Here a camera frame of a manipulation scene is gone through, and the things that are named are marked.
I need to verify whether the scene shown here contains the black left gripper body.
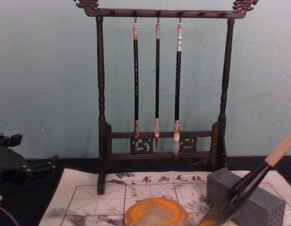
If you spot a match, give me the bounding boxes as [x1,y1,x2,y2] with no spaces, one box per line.
[0,143,31,186]

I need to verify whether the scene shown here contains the large brush with tan handle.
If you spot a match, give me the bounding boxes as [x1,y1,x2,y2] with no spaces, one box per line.
[197,132,291,226]

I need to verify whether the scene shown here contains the black table cloth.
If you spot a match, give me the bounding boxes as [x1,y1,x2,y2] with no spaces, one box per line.
[0,155,291,226]

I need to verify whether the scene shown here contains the white felt mat with grid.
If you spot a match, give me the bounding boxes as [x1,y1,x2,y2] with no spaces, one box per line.
[43,167,291,226]

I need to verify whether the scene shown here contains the dark wooden brush rack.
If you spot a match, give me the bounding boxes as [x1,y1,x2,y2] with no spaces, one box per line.
[74,0,255,195]

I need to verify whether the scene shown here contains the orange agate slice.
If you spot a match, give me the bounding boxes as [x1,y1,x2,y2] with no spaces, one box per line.
[123,197,189,226]

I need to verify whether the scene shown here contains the hanging brush with brown tip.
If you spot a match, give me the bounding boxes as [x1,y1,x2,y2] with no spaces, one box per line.
[132,16,140,153]

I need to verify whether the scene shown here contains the hanging brush with white tip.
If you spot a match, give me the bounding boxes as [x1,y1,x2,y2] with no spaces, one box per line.
[173,16,183,158]

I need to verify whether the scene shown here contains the grey stone block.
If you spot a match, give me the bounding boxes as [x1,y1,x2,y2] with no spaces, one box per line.
[206,168,286,226]

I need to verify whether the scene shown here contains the hanging brush with thin handle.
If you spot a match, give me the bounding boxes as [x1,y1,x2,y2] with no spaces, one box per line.
[154,16,161,148]

